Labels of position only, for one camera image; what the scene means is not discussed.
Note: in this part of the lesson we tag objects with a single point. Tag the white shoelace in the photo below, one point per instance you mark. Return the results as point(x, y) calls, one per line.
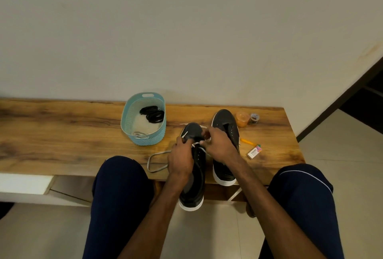
point(148, 160)

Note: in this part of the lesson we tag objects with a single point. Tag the person's right hand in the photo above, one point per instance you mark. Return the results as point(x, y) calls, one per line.
point(220, 146)

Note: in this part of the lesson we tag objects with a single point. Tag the person's right leg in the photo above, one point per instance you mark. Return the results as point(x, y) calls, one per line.
point(308, 208)

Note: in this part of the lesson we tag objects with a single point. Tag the person's left fingers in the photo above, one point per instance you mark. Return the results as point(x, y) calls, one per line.
point(182, 141)

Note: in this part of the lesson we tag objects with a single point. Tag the person's right fingers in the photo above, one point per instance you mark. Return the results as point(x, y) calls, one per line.
point(207, 136)

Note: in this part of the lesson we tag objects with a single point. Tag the person's leg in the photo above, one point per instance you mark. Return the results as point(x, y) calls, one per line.
point(308, 208)
point(119, 202)

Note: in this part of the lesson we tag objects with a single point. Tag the person's left hand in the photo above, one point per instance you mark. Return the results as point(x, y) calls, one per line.
point(180, 158)

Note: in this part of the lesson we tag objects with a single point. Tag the person's left leg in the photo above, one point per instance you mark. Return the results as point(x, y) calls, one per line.
point(119, 202)

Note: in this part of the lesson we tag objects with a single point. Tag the person's right forearm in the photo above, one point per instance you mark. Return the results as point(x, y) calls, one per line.
point(269, 208)

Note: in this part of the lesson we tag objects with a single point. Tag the black shoelaces bundle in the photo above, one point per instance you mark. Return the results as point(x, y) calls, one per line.
point(154, 115)

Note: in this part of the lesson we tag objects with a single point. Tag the black sneaker with white sole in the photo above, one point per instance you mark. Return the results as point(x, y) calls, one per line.
point(196, 178)
point(226, 124)

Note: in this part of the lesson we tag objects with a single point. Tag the yellow pen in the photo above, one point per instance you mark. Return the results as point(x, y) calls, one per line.
point(248, 142)

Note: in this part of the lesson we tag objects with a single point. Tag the dark door frame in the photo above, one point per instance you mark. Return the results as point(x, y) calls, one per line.
point(359, 94)

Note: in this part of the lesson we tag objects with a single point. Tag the teal plastic basket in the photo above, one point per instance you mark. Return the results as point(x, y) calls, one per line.
point(128, 118)

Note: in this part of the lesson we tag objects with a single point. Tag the small clear jar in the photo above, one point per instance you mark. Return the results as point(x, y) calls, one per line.
point(254, 118)

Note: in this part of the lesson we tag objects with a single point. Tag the white shoelaces bundle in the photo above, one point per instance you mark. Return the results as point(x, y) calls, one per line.
point(143, 125)

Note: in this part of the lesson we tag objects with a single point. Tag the orange round container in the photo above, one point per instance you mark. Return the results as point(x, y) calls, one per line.
point(242, 119)

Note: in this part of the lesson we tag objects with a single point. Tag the small pink and white box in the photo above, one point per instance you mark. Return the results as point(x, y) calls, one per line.
point(254, 152)

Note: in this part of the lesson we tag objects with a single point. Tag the person's left forearm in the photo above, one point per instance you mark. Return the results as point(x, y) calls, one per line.
point(155, 217)

